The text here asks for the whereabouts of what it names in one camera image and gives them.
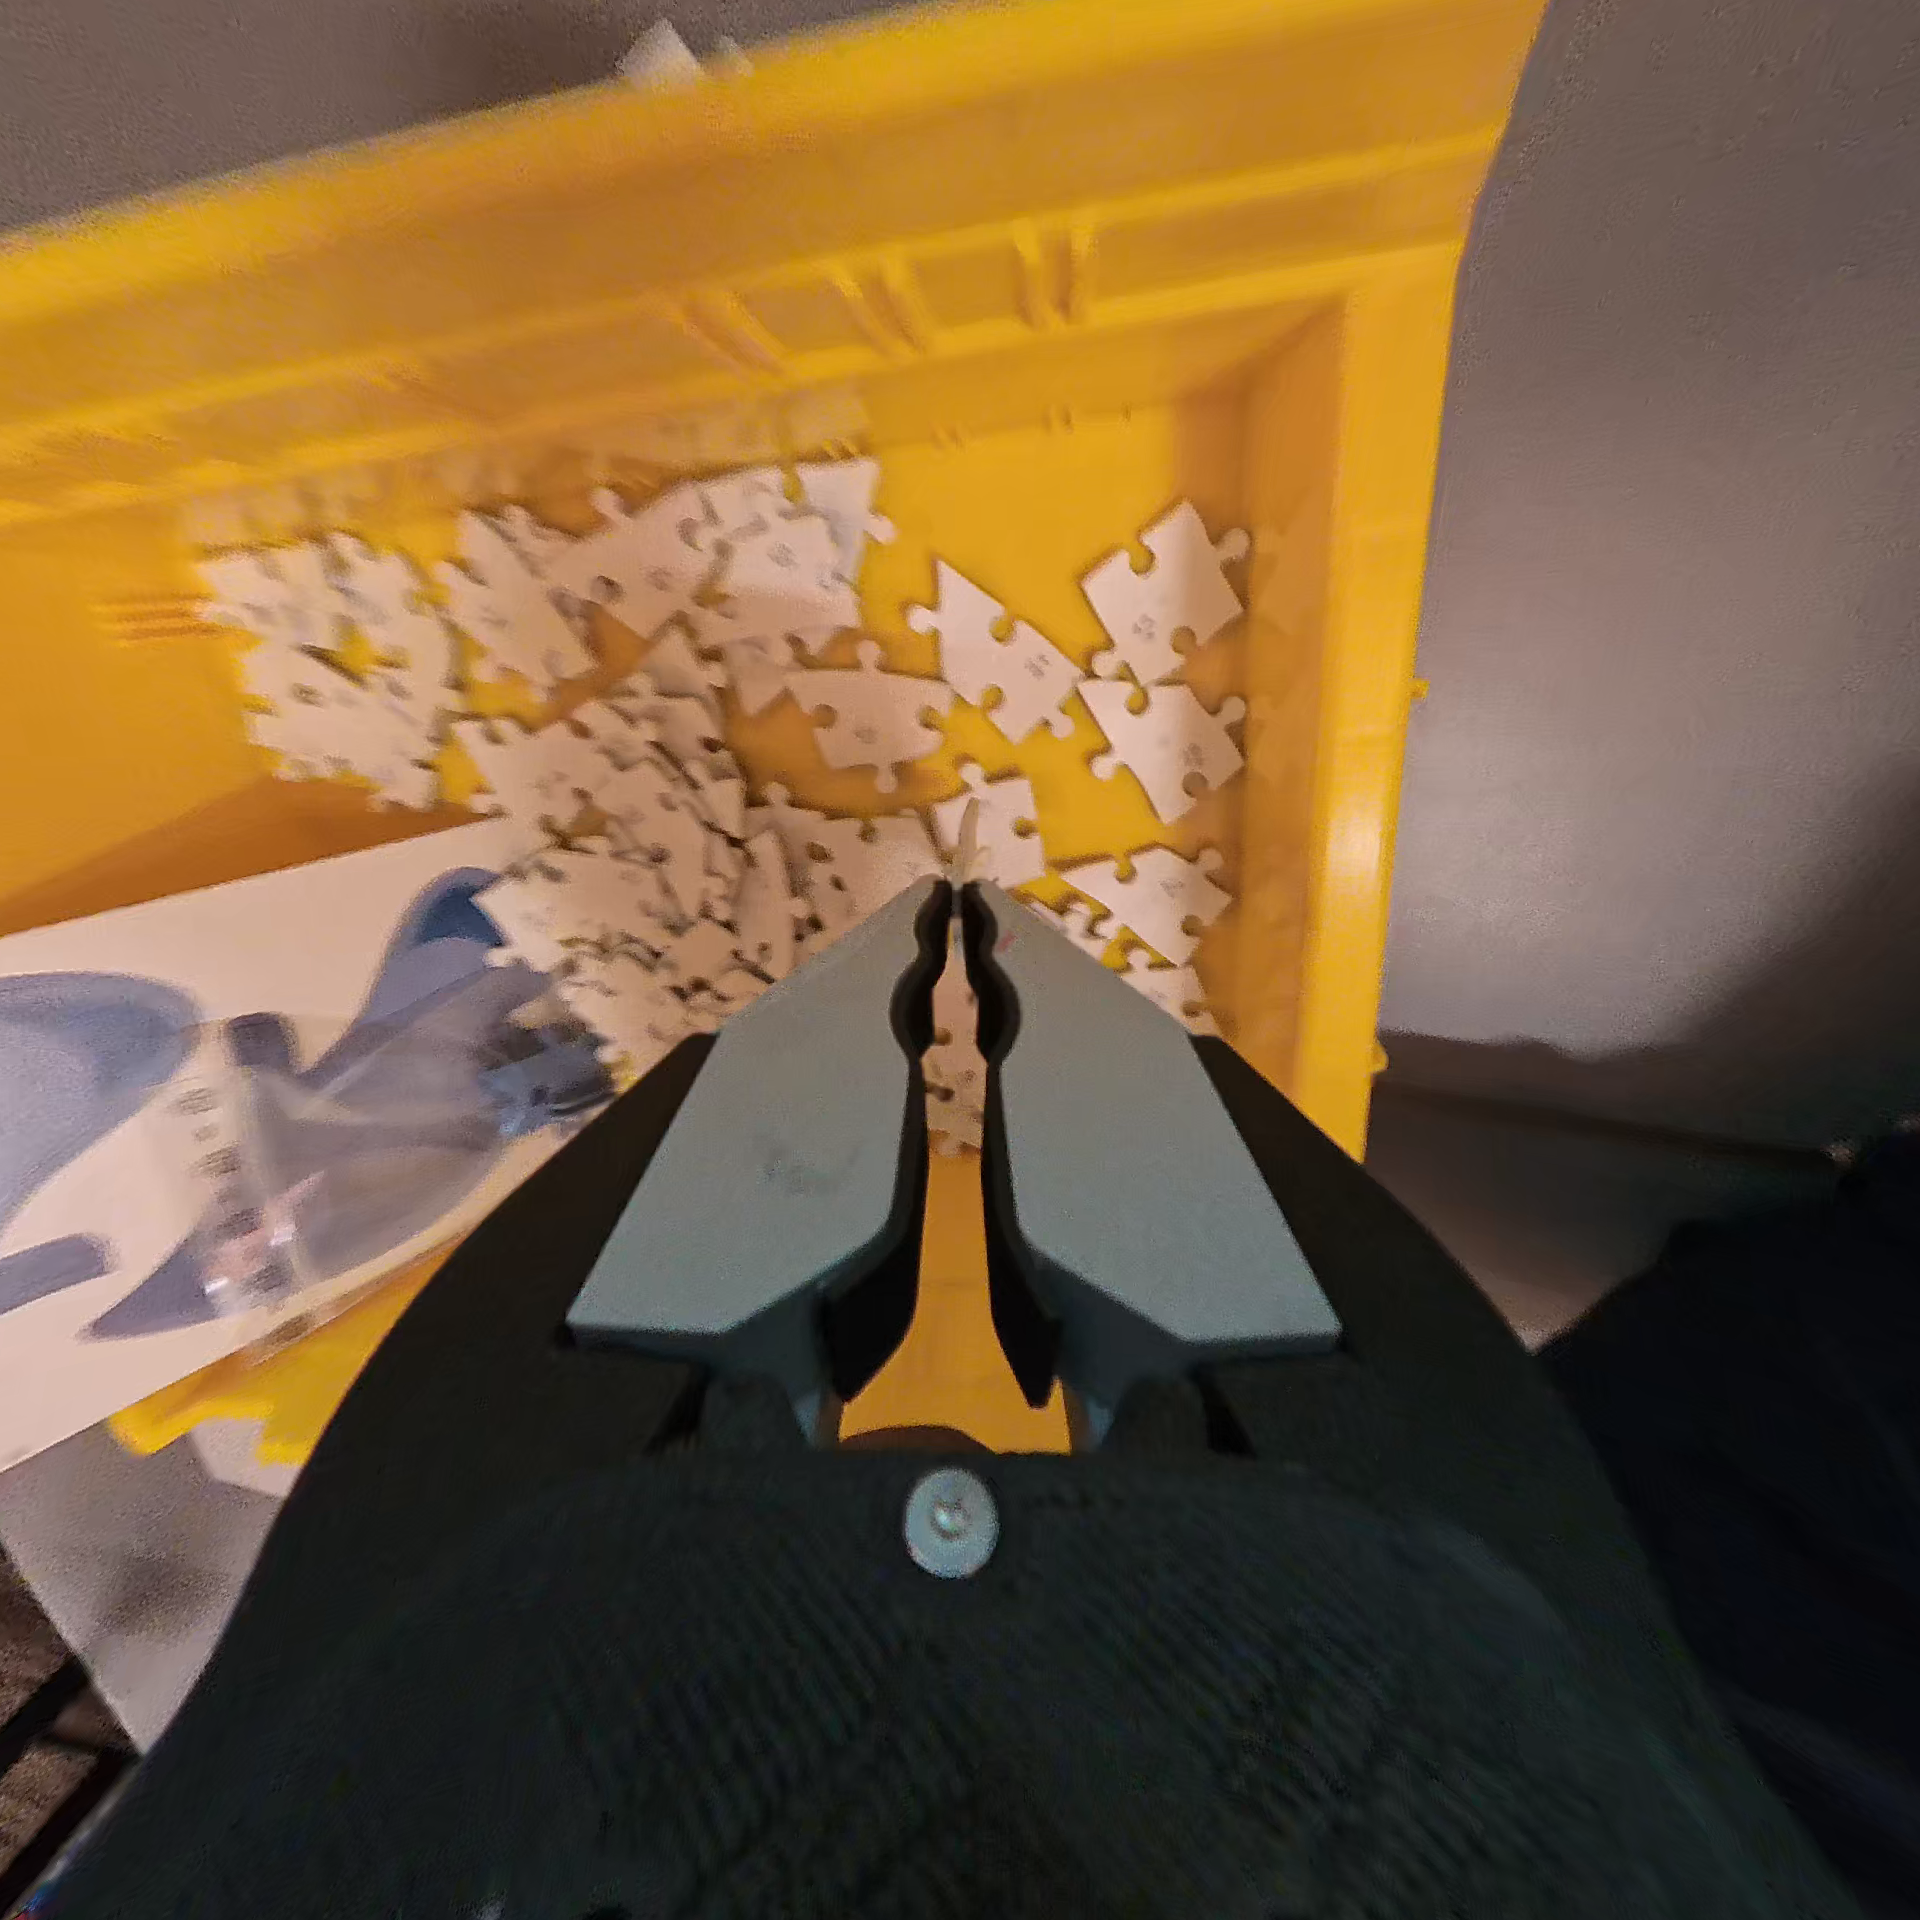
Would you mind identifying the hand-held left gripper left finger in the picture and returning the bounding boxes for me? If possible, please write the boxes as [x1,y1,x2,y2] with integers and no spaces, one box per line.
[564,880,961,1403]

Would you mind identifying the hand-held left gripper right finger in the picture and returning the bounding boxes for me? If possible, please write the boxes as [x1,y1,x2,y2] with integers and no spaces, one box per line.
[960,880,1343,1413]

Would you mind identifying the pile of puzzle pieces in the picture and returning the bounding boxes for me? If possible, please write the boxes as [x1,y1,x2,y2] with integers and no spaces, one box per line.
[188,458,1254,1156]

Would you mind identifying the yellow plastic bin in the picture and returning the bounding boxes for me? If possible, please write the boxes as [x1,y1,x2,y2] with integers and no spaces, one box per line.
[0,0,1550,1466]

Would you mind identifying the white paper sheet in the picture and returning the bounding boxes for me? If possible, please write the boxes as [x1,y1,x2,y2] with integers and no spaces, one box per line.
[0,824,633,1472]

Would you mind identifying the white flat carton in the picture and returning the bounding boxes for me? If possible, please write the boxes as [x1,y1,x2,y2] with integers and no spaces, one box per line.
[0,1425,301,1759]

